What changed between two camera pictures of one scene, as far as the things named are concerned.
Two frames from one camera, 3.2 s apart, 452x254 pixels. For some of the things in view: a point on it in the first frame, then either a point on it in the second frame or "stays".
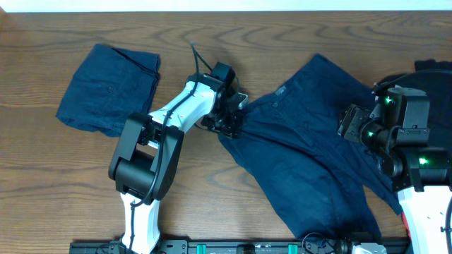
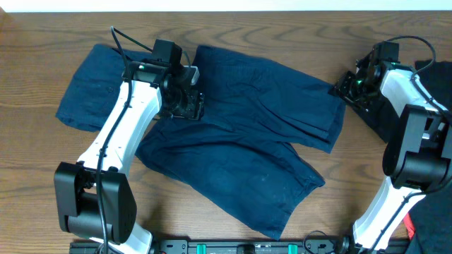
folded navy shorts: x=109 y=86 stays
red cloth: x=407 y=226 stays
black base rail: x=249 y=247 stays
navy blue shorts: x=331 y=188 -> x=245 y=152
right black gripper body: x=354 y=121 -> x=356 y=92
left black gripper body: x=224 y=124 -> x=185 y=106
